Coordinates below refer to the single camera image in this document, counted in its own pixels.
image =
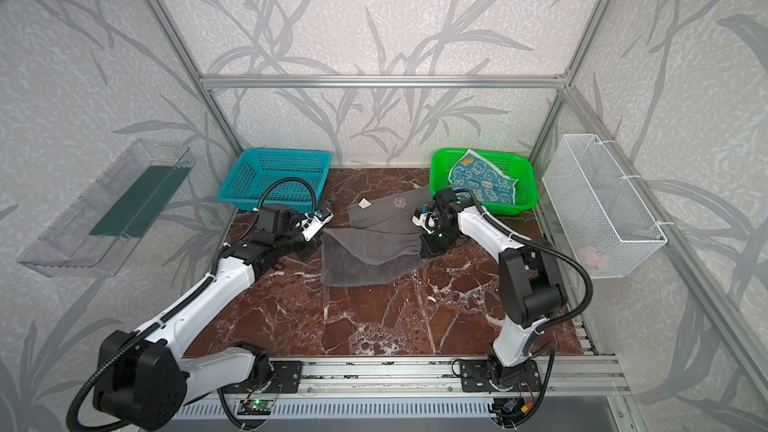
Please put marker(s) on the pink object in wire basket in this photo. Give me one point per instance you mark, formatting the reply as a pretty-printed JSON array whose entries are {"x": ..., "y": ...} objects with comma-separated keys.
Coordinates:
[{"x": 591, "y": 257}]

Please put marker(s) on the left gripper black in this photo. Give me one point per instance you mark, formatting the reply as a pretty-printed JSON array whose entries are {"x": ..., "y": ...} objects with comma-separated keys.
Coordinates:
[{"x": 306, "y": 242}]

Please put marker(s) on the green plastic basket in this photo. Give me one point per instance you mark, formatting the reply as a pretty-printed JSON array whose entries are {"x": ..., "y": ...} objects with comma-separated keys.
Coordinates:
[{"x": 513, "y": 165}]

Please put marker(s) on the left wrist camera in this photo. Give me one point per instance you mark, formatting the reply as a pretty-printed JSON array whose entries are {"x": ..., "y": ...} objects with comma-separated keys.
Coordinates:
[{"x": 314, "y": 222}]

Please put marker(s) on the blue patterned towel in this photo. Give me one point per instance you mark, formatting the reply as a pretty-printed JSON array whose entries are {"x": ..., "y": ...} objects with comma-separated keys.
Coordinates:
[{"x": 487, "y": 182}]

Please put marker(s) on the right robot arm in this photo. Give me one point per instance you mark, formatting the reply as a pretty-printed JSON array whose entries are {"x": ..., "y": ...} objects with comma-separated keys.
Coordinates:
[{"x": 557, "y": 293}]

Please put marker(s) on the right circuit board with wires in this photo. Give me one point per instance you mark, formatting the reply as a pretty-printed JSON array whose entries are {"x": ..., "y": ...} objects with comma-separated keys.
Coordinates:
[{"x": 511, "y": 410}]

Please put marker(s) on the clear acrylic wall shelf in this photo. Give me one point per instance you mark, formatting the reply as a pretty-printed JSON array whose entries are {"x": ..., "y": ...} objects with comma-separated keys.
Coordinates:
[{"x": 95, "y": 236}]

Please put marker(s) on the white wire mesh basket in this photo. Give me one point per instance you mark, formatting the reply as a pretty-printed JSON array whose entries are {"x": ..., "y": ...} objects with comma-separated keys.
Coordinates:
[{"x": 598, "y": 205}]

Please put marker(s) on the left green circuit board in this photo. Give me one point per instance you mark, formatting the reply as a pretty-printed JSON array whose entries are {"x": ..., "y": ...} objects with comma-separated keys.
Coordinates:
[{"x": 255, "y": 407}]

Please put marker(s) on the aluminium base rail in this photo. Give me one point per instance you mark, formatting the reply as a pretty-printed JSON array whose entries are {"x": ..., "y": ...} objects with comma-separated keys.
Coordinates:
[{"x": 379, "y": 377}]

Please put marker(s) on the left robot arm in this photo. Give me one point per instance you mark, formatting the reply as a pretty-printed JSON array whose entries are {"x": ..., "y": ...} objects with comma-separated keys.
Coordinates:
[{"x": 144, "y": 378}]

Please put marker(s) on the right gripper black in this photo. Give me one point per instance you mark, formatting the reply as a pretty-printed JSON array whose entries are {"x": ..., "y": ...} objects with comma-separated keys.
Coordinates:
[{"x": 432, "y": 237}]

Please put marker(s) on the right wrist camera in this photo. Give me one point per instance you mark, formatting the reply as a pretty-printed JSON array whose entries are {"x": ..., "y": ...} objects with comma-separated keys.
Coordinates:
[{"x": 424, "y": 218}]

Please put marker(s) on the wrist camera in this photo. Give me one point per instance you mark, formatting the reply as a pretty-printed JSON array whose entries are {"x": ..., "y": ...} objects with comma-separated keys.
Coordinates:
[
  {"x": 424, "y": 218},
  {"x": 314, "y": 222}
]

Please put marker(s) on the grey terry towel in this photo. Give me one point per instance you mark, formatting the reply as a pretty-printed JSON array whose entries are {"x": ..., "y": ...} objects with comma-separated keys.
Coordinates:
[{"x": 380, "y": 245}]

